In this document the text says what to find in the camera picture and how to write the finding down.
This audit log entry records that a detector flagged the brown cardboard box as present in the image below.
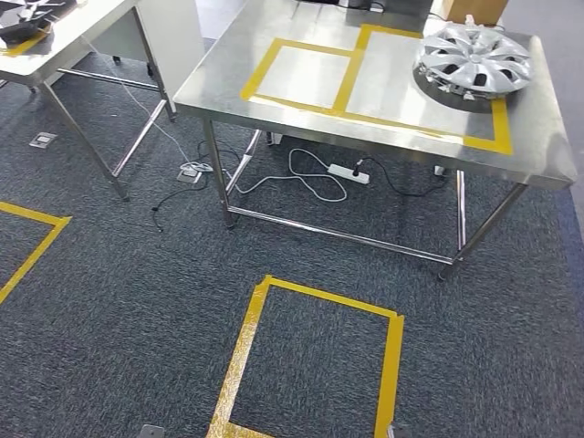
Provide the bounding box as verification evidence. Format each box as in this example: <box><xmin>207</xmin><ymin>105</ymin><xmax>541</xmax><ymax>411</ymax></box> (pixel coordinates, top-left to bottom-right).
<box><xmin>440</xmin><ymin>0</ymin><xmax>509</xmax><ymax>26</ymax></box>

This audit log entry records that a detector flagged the thin white hanging cable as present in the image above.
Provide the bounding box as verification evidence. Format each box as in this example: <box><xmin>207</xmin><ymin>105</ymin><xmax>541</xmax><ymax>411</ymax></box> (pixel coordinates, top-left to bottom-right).
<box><xmin>82</xmin><ymin>36</ymin><xmax>193</xmax><ymax>167</ymax></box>

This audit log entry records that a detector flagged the black floor cable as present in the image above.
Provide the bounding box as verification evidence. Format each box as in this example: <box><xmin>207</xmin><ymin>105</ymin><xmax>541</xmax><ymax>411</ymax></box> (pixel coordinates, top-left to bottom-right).
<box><xmin>152</xmin><ymin>140</ymin><xmax>242</xmax><ymax>233</ymax></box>

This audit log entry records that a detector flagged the white power strip cable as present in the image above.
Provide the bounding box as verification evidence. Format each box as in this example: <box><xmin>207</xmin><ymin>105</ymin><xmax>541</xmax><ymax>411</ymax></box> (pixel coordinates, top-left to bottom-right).
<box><xmin>228</xmin><ymin>148</ymin><xmax>349</xmax><ymax>203</ymax></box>

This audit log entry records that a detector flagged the stainless steel table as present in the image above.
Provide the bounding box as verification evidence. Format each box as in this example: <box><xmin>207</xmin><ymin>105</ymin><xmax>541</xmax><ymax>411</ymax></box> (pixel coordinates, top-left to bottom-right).
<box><xmin>0</xmin><ymin>0</ymin><xmax>206</xmax><ymax>203</ymax></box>

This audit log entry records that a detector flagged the stainless steel workbench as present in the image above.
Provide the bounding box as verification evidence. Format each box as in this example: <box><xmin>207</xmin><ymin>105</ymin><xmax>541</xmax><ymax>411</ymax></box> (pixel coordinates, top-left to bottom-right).
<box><xmin>173</xmin><ymin>0</ymin><xmax>578</xmax><ymax>282</ymax></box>

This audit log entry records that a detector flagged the black plastic car part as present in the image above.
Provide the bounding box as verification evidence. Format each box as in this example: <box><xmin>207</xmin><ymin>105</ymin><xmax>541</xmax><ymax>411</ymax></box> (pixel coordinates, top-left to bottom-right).
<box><xmin>0</xmin><ymin>0</ymin><xmax>76</xmax><ymax>45</ymax></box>

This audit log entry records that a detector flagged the metal floor socket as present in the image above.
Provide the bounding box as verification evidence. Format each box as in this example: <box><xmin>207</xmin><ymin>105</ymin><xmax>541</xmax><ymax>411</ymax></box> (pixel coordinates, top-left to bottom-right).
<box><xmin>177</xmin><ymin>162</ymin><xmax>214</xmax><ymax>184</ymax></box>
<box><xmin>28</xmin><ymin>131</ymin><xmax>59</xmax><ymax>150</ymax></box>

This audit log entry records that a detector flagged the white cabinet panel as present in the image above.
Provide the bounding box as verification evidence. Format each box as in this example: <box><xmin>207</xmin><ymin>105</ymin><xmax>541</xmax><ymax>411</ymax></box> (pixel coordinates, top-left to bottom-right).
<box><xmin>91</xmin><ymin>0</ymin><xmax>206</xmax><ymax>122</ymax></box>

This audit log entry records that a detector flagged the silver plastic wheel hubcap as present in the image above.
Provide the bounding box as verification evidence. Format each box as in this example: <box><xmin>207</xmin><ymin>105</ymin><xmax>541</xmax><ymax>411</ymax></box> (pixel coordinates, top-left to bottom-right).
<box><xmin>413</xmin><ymin>23</ymin><xmax>534</xmax><ymax>101</ymax></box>

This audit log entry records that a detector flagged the white power strip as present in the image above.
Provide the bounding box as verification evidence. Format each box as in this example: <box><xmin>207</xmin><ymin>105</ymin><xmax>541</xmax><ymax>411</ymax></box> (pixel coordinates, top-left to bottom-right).
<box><xmin>327</xmin><ymin>162</ymin><xmax>370</xmax><ymax>185</ymax></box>

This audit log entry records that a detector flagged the black plug cable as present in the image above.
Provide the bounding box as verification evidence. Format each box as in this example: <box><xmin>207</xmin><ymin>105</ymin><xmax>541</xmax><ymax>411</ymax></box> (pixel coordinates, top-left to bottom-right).
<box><xmin>353</xmin><ymin>157</ymin><xmax>450</xmax><ymax>198</ymax></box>

